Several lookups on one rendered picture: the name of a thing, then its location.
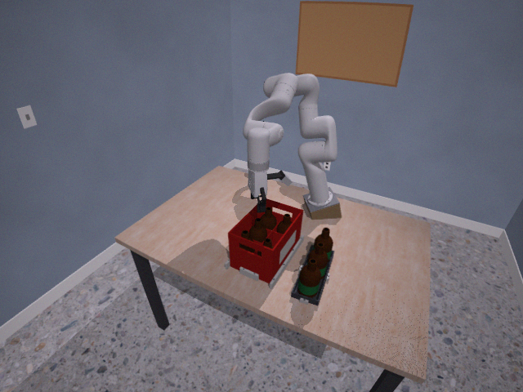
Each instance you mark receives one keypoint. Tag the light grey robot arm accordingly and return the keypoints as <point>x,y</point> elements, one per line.
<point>262,135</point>

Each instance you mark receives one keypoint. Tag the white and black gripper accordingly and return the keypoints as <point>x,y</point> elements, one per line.
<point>257,183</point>

